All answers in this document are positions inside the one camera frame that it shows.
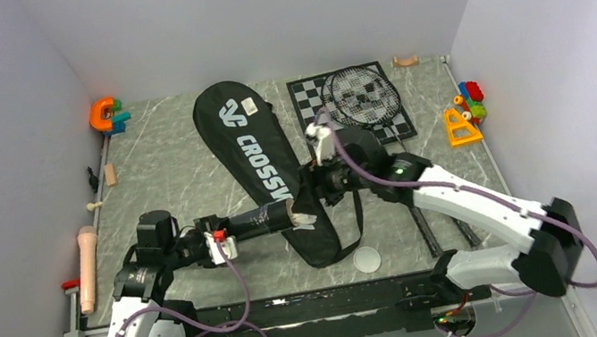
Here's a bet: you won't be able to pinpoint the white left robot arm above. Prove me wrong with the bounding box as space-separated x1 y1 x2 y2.
107 210 237 337

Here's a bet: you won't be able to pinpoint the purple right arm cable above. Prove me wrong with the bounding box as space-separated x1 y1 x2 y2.
312 67 597 337

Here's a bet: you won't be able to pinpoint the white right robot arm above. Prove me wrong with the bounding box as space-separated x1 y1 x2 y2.
294 125 587 303

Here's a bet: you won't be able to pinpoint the white chess pawn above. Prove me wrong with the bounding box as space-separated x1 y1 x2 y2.
86 201 103 212

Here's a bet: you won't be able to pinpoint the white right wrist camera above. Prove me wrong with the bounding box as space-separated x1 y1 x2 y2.
305 122 337 167

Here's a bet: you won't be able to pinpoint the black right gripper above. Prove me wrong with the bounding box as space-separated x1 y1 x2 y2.
283 143 377 218

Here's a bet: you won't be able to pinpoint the black white chessboard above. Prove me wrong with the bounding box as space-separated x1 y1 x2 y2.
286 61 417 145

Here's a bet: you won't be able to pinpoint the wooden arch block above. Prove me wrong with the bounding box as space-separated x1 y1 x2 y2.
392 55 420 68

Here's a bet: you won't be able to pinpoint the black racket bag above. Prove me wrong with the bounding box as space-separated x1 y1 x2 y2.
192 80 361 268

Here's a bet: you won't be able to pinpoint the small wooden block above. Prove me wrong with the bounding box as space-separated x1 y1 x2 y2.
104 163 118 188

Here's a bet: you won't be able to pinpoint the beige rolling pin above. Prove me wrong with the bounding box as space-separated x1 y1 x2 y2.
77 225 98 315

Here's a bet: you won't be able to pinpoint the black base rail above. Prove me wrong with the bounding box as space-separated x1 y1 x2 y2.
166 270 490 337

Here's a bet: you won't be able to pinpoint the white round tube lid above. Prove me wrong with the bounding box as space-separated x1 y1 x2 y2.
353 246 382 274

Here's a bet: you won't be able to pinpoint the small black figure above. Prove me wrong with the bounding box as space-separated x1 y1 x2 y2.
86 166 100 193

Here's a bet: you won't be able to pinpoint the red clamp knob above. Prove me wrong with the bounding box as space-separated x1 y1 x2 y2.
61 279 80 291

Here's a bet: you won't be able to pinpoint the colourful brick toy stack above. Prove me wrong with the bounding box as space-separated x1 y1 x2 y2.
453 80 487 126

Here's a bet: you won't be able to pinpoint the orange letter toy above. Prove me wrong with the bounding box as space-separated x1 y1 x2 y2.
88 97 115 132

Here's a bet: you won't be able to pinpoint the yellow triangle toy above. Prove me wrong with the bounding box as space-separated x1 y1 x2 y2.
443 108 483 148

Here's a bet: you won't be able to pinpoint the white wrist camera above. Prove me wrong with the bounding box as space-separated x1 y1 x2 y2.
203 229 239 265
305 122 337 167

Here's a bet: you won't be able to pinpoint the teal green toy blocks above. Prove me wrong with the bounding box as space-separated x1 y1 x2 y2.
108 98 131 136

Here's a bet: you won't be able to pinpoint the black shuttlecock tube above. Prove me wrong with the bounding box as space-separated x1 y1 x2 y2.
216 198 295 241

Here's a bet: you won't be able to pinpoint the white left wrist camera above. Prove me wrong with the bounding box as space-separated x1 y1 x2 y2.
203 229 239 265

